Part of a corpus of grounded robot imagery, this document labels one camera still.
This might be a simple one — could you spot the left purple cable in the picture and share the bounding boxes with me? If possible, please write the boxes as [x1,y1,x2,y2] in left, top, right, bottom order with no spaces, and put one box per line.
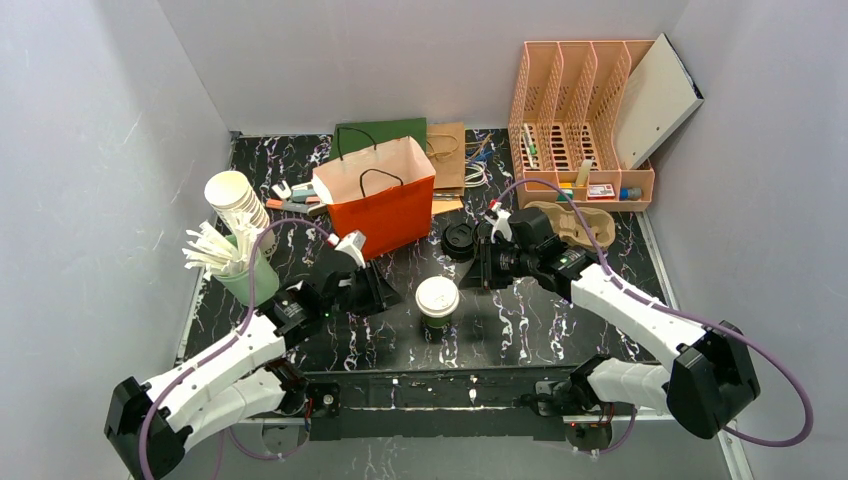
[137,218,342,480]

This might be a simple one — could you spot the metal base rail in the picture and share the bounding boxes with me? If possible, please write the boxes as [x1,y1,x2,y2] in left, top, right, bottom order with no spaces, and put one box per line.
[140,365,753,478]

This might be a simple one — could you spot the green paper bag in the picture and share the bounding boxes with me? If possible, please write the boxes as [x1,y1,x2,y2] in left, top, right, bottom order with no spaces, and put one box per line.
[328,117,427,160]

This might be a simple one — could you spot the green cup of straws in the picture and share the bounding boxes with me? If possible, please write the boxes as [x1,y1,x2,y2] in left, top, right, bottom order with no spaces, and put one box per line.
[182,222,280,306]

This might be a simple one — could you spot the tall stack paper cups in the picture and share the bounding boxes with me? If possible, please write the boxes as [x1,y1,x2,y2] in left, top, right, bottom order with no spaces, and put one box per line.
[204,170,270,240]

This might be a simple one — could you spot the single white cup lid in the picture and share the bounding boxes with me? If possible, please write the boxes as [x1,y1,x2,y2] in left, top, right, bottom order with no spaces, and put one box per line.
[415,276,460,320]

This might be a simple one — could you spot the brown kraft paper bag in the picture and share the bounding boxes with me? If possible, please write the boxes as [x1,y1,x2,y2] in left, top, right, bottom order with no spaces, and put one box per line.
[425,122,466,215]

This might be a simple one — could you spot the red small box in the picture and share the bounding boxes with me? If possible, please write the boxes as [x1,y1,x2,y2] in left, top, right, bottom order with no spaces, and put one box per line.
[587,184,617,201]

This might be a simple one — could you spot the orange paper bag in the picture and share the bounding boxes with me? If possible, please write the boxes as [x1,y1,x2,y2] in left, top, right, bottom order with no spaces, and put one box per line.
[312,136,435,260]

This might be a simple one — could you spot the stack of pulp cup carriers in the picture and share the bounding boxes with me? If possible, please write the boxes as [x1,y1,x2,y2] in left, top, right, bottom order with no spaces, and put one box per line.
[523,201,617,252]

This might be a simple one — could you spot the pink desk file organizer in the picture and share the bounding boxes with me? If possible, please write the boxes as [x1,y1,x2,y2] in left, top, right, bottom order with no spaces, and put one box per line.
[508,40,655,212]

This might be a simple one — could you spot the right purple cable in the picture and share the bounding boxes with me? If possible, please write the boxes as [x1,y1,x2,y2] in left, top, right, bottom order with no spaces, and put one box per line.
[483,177,815,455]

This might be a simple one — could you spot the white board panel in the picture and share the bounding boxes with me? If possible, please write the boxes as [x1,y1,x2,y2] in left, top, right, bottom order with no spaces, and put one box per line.
[613,33,704,170]

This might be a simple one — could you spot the black cup lids stack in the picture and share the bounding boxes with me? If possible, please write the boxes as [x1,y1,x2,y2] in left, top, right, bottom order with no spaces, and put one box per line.
[440,223,475,263]

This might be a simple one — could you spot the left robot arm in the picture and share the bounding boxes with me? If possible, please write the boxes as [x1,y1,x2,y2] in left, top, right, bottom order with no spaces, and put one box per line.
[104,262,403,479]

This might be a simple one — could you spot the purple cable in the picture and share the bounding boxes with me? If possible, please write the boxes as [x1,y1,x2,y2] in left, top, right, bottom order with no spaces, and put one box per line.
[137,218,342,480]
[483,177,815,455]

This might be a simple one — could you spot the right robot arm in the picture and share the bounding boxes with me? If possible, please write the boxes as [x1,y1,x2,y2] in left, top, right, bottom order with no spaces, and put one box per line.
[460,208,761,439]

